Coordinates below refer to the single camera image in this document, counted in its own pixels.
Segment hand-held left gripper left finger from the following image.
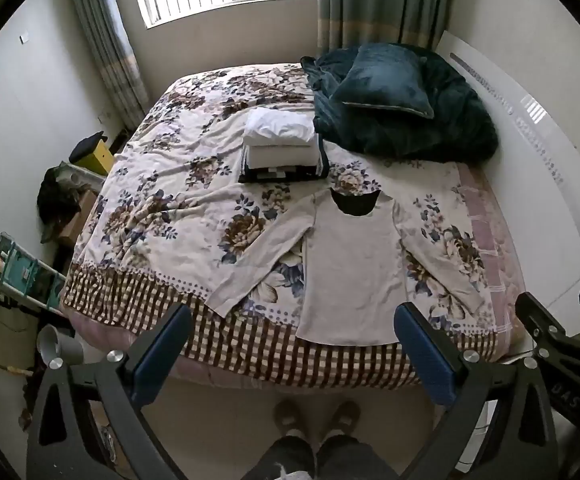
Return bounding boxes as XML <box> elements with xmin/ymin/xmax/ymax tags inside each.
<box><xmin>26</xmin><ymin>302</ymin><xmax>193</xmax><ymax>480</ymax></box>

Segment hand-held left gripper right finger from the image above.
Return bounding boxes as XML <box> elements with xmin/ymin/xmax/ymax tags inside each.
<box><xmin>393</xmin><ymin>302</ymin><xmax>559</xmax><ymax>480</ymax></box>

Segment beige long-sleeve shirt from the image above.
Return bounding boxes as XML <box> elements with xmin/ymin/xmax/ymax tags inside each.
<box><xmin>204</xmin><ymin>189</ymin><xmax>486</xmax><ymax>347</ymax></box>

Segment stack of folded clothes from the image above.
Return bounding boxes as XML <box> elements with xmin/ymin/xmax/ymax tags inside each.
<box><xmin>238</xmin><ymin>141</ymin><xmax>331</xmax><ymax>185</ymax></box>

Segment grey plastic pipe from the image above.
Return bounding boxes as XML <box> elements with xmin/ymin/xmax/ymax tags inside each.
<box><xmin>36</xmin><ymin>323</ymin><xmax>89</xmax><ymax>369</ymax></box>

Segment brown right slipper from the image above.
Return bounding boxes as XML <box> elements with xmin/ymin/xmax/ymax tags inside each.
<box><xmin>326</xmin><ymin>398</ymin><xmax>363</xmax><ymax>440</ymax></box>

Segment brown slipper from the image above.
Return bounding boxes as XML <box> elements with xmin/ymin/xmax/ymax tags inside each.
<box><xmin>326</xmin><ymin>398</ymin><xmax>363</xmax><ymax>440</ymax></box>
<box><xmin>274</xmin><ymin>398</ymin><xmax>305</xmax><ymax>441</ymax></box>

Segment person's right leg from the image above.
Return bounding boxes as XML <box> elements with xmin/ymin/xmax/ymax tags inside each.
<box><xmin>316</xmin><ymin>434</ymin><xmax>401</xmax><ymax>480</ymax></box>

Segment person's leg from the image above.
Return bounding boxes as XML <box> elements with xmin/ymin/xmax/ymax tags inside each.
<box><xmin>244</xmin><ymin>435</ymin><xmax>317</xmax><ymax>480</ymax></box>
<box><xmin>316</xmin><ymin>434</ymin><xmax>401</xmax><ymax>480</ymax></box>

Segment brown left slipper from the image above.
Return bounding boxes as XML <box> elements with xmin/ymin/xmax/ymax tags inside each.
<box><xmin>274</xmin><ymin>398</ymin><xmax>305</xmax><ymax>441</ymax></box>

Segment floral bed sheet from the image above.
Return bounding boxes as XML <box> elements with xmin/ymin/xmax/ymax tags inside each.
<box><xmin>62</xmin><ymin>62</ymin><xmax>521</xmax><ymax>391</ymax></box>

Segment white headboard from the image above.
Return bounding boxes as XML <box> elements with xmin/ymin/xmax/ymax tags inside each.
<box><xmin>435</xmin><ymin>30</ymin><xmax>580</xmax><ymax>337</ymax></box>

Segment teal storage rack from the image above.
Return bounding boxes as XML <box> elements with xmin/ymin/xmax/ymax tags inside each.
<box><xmin>0</xmin><ymin>231</ymin><xmax>68</xmax><ymax>312</ymax></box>

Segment cardboard box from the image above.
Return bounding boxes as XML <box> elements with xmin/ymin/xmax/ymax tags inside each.
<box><xmin>58</xmin><ymin>189</ymin><xmax>99</xmax><ymax>247</ymax></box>

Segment person's left leg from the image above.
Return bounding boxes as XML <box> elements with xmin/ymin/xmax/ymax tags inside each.
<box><xmin>244</xmin><ymin>435</ymin><xmax>317</xmax><ymax>480</ymax></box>

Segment yellow box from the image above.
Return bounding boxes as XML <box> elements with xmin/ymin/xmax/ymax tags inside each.
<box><xmin>76</xmin><ymin>139</ymin><xmax>116</xmax><ymax>176</ymax></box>

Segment dark teal plush blanket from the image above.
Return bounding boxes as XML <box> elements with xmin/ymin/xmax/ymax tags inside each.
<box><xmin>300</xmin><ymin>42</ymin><xmax>500</xmax><ymax>164</ymax></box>

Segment black bag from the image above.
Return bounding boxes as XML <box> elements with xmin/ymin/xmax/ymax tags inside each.
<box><xmin>68</xmin><ymin>131</ymin><xmax>107</xmax><ymax>164</ymax></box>

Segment cream folded garment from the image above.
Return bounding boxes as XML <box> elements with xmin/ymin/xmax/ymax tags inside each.
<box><xmin>245</xmin><ymin>144</ymin><xmax>321</xmax><ymax>169</ymax></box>

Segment white folded garment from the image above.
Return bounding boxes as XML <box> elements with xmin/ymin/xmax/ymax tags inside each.
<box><xmin>243</xmin><ymin>107</ymin><xmax>317</xmax><ymax>149</ymax></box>

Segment dark teal pillow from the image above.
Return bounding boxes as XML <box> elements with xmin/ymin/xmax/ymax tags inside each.
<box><xmin>329</xmin><ymin>42</ymin><xmax>436</xmax><ymax>120</ymax></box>

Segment grey-green curtain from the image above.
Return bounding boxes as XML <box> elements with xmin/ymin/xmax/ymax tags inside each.
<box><xmin>317</xmin><ymin>0</ymin><xmax>454</xmax><ymax>57</ymax></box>
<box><xmin>64</xmin><ymin>0</ymin><xmax>151</xmax><ymax>132</ymax></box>

